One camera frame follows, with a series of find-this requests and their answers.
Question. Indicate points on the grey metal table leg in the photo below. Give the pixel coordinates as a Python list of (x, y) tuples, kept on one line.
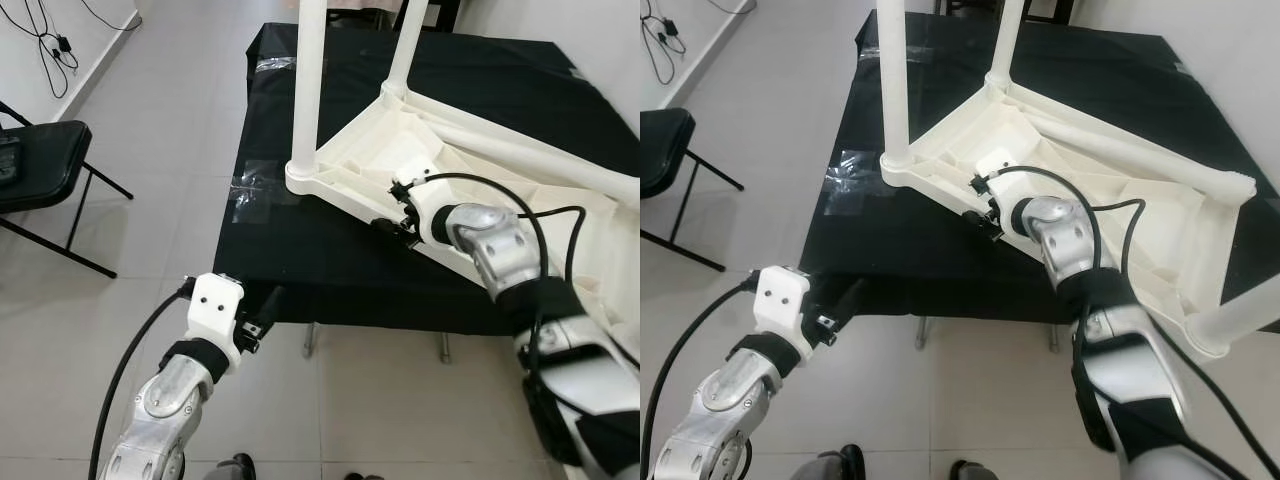
[(1054, 338), (922, 335), (311, 340), (445, 348)]

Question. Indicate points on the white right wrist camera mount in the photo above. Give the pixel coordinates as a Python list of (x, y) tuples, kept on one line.
[(420, 168), (998, 160)]

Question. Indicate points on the grey robot left leg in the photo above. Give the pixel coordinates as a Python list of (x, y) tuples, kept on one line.
[(830, 465), (235, 468)]

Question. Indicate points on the black handheld controller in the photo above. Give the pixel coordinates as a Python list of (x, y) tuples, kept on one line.
[(8, 160)]

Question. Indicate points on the black tablecloth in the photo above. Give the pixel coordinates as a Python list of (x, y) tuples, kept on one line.
[(900, 270), (300, 270)]

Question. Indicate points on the black folding chair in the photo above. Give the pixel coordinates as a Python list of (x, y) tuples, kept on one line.
[(660, 150), (45, 160)]

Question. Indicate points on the white plastic children table top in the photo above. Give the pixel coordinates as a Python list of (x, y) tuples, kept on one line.
[(370, 150), (960, 140)]

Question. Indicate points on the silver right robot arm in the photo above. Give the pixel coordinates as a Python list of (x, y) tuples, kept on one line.
[(500, 250), (1060, 240)]

